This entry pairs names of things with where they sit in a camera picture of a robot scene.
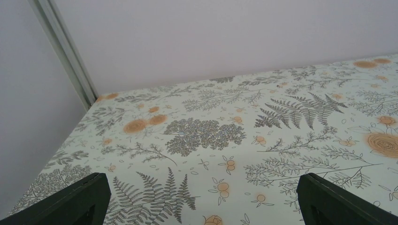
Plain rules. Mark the aluminium corner post left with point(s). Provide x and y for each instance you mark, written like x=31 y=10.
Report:
x=50 y=19

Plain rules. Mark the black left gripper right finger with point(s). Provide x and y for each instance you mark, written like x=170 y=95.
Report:
x=324 y=203

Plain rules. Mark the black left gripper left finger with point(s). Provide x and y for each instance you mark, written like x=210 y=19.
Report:
x=84 y=202

